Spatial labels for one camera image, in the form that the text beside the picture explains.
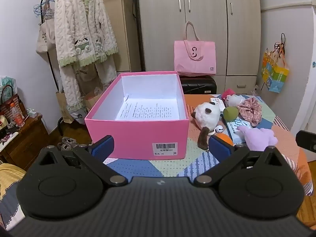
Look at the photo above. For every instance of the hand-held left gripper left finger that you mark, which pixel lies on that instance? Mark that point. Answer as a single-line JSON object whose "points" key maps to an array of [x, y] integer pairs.
{"points": [[102, 147]]}

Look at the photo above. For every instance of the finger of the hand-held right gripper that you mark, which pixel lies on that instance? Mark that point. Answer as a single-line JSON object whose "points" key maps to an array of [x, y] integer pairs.
{"points": [[306, 140]]}

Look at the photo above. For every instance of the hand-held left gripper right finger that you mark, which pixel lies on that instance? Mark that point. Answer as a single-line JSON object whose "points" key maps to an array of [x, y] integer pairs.
{"points": [[218, 148]]}

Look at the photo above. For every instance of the blue white wipes pack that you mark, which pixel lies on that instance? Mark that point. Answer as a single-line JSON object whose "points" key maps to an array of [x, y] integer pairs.
{"points": [[233, 126]]}

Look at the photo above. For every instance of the white panda plush toy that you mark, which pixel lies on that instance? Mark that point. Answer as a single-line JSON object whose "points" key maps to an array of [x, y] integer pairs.
{"points": [[207, 114]]}

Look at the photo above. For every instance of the green round puff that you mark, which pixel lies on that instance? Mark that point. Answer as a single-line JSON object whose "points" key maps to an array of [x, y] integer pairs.
{"points": [[230, 113]]}

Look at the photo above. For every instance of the pink cardboard box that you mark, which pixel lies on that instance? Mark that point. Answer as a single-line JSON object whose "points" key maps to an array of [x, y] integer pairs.
{"points": [[138, 133]]}

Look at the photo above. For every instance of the purple plush toy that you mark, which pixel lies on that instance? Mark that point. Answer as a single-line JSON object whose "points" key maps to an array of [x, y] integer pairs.
{"points": [[259, 138]]}

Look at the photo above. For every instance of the white tissue pack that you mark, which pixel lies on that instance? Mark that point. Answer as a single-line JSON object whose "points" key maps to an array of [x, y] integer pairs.
{"points": [[217, 101]]}

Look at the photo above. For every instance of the floral fabric scrunchie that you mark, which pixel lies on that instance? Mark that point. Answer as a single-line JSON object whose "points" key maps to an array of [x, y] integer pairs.
{"points": [[250, 111]]}

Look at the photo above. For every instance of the white mesh bath pouf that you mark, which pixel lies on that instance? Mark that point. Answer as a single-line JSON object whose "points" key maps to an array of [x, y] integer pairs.
{"points": [[234, 100]]}

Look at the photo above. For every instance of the pink fluffy pompom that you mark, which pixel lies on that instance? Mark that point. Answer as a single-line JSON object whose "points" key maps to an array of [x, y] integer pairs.
{"points": [[227, 93]]}

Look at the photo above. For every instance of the beige shoe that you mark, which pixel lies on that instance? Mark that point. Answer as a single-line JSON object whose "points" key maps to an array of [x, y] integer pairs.
{"points": [[64, 147], [71, 141]]}

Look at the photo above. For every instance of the brown paper bag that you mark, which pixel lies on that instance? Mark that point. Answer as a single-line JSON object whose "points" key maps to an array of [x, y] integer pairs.
{"points": [[91, 101], [63, 106]]}

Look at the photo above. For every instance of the patchwork tablecloth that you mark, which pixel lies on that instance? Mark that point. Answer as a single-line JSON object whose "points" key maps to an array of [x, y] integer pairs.
{"points": [[172, 165]]}

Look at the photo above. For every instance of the printed paper sheet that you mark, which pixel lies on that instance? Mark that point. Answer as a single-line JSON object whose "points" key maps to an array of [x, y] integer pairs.
{"points": [[148, 109]]}

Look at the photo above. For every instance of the black suitcase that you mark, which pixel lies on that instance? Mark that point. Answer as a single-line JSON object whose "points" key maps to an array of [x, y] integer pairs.
{"points": [[197, 85]]}

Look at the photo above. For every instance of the colourful paper gift bag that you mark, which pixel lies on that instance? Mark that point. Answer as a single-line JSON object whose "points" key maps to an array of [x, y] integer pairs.
{"points": [[275, 76]]}

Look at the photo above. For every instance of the cream fleece pajama pants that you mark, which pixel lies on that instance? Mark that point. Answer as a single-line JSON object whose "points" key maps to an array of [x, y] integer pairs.
{"points": [[103, 71]]}

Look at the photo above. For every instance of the wooden nightstand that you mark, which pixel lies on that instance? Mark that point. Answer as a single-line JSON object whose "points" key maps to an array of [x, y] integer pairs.
{"points": [[27, 143]]}

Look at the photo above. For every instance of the black clothes rack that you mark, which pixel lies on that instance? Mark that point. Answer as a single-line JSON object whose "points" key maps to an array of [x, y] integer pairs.
{"points": [[54, 75]]}

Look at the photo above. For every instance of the orange drink bottle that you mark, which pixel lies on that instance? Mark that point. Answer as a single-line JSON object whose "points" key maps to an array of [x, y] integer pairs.
{"points": [[17, 116]]}

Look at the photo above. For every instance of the pink tote bag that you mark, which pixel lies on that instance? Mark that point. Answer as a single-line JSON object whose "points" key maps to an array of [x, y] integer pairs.
{"points": [[195, 59]]}

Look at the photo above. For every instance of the yellow bedding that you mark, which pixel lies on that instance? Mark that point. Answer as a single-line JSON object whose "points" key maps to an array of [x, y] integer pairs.
{"points": [[9, 177]]}

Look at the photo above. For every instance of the woven basket bag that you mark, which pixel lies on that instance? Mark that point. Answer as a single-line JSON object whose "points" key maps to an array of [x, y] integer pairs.
{"points": [[7, 106]]}

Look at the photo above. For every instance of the green white plastic package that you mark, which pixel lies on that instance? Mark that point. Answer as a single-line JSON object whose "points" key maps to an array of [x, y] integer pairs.
{"points": [[7, 82]]}

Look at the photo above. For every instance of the cream fleece pajama jacket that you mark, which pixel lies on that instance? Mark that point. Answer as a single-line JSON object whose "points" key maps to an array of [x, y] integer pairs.
{"points": [[74, 29]]}

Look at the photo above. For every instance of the canvas tote bag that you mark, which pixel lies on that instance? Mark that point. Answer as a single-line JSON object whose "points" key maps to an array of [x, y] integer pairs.
{"points": [[44, 39]]}

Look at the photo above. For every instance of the beige wardrobe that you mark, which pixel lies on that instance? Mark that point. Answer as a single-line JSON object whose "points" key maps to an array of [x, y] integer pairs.
{"points": [[160, 29]]}

